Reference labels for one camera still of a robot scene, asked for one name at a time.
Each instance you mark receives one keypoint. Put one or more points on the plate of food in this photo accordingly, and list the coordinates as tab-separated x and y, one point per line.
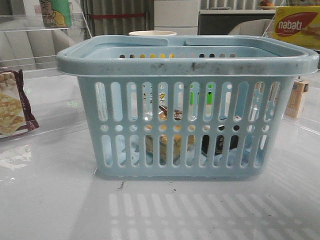
266	5

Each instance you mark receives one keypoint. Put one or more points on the yellow nabati wafer box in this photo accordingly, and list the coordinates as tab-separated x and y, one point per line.
298	25

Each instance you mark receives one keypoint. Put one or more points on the yellow popcorn paper cup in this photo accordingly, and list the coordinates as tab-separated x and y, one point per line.
156	33

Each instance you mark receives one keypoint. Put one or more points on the beige sofa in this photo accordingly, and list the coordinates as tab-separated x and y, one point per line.
32	50

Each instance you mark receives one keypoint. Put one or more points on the white cabinet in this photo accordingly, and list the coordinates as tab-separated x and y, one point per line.
179	16

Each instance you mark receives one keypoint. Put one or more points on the packaged bread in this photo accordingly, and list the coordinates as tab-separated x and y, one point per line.
163	139

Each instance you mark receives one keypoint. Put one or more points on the brown cracker packet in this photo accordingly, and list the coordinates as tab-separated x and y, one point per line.
16	116

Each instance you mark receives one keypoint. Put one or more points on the green cartoon snack bag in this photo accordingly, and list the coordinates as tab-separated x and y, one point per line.
55	13

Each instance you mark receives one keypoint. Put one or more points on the left clear acrylic shelf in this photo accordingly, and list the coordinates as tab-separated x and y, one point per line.
54	97

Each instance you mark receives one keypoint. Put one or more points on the red barrier belt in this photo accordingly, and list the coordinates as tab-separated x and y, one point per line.
118	16

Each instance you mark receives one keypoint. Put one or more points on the beige corn snack box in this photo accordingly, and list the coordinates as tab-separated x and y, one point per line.
296	101

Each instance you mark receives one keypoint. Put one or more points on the black tissue pack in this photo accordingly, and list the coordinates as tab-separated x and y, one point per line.
219	143

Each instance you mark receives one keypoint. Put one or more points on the light blue plastic basket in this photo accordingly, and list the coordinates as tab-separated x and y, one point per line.
213	79

